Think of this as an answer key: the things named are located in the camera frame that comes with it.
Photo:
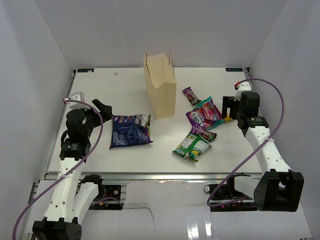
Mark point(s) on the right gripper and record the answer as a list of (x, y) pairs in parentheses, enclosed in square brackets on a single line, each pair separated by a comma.
[(229, 102)]

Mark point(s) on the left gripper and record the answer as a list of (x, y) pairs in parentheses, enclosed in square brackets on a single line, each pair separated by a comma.
[(105, 110)]

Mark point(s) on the yellow snack packet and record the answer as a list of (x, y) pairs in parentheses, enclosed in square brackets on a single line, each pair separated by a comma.
[(227, 118)]

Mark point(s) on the teal red candy bag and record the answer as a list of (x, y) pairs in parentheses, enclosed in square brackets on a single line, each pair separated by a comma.
[(210, 110)]

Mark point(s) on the dark blue snack bag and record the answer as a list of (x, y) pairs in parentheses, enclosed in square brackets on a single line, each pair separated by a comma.
[(129, 131)]

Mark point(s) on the purple fox candy bag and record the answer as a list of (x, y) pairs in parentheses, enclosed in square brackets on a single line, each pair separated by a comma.
[(199, 118)]

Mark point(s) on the purple m&m bag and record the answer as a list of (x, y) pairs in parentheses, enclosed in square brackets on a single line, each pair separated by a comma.
[(206, 135)]

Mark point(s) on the purple m&m bar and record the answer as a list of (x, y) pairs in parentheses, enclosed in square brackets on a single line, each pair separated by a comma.
[(192, 98)]

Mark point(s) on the green white snack bag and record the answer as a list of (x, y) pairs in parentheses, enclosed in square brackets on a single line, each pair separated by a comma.
[(192, 146)]

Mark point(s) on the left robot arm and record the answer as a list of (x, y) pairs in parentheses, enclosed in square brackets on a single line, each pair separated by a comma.
[(71, 196)]

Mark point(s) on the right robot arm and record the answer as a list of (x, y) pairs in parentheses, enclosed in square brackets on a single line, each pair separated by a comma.
[(279, 188)]

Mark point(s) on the right black table label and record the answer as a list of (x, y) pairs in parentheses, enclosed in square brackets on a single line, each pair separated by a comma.
[(234, 69)]

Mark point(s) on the black table label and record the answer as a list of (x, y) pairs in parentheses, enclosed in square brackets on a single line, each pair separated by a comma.
[(234, 69), (85, 70)]

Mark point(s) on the left black table label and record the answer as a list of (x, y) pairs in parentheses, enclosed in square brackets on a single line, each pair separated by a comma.
[(85, 70)]

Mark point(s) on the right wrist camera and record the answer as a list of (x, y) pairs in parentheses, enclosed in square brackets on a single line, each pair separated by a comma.
[(243, 86)]

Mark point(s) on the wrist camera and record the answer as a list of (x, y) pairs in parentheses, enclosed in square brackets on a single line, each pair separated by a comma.
[(77, 96), (243, 86)]

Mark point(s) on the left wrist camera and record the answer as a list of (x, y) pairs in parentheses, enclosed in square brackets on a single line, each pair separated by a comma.
[(77, 96)]

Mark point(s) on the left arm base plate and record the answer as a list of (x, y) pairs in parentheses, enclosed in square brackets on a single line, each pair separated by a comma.
[(108, 193)]

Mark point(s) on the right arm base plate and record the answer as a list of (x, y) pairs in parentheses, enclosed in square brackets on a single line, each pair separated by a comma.
[(233, 201)]

